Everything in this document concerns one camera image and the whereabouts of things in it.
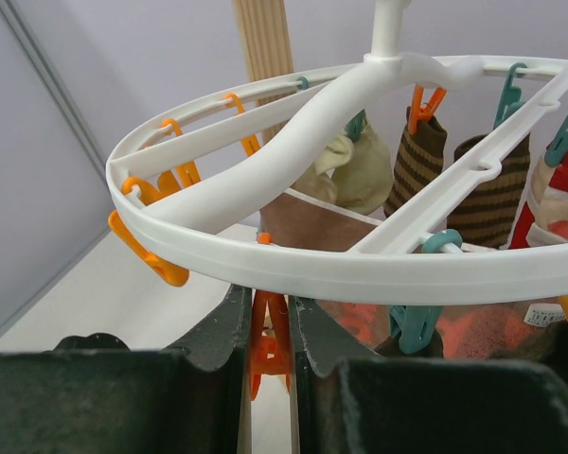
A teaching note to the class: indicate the red white sock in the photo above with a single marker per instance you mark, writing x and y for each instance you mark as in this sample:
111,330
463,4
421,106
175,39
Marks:
543,220

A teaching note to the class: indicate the teal clip front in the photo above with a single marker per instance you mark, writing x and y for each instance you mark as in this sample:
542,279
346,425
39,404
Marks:
415,325

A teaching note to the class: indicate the wooden hanging rack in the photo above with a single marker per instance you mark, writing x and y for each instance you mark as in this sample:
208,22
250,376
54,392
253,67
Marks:
265,38

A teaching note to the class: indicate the brown printed cloth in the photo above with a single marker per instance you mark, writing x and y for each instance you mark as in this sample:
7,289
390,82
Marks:
496,303

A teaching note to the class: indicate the striped brown sock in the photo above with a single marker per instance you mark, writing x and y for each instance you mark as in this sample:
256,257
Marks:
486,216
419,160

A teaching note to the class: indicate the cream sock on hanger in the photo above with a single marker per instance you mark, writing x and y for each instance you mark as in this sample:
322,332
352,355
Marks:
355,175

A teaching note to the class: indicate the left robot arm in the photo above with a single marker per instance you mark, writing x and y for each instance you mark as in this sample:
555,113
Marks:
96,341

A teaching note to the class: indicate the orange clip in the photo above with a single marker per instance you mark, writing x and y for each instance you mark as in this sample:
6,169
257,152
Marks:
270,339

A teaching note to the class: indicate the white round clip hanger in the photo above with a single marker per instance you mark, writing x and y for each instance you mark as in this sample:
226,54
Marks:
280,185

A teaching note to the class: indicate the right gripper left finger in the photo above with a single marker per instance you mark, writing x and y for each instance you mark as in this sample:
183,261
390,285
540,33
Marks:
190,397

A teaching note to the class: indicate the striped brown sock right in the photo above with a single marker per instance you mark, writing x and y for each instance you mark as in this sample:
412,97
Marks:
486,216

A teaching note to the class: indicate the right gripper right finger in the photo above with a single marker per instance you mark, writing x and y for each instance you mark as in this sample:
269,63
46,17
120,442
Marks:
345,398

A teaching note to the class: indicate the striped brown sock left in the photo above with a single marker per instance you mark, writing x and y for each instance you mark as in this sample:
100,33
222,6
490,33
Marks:
419,160

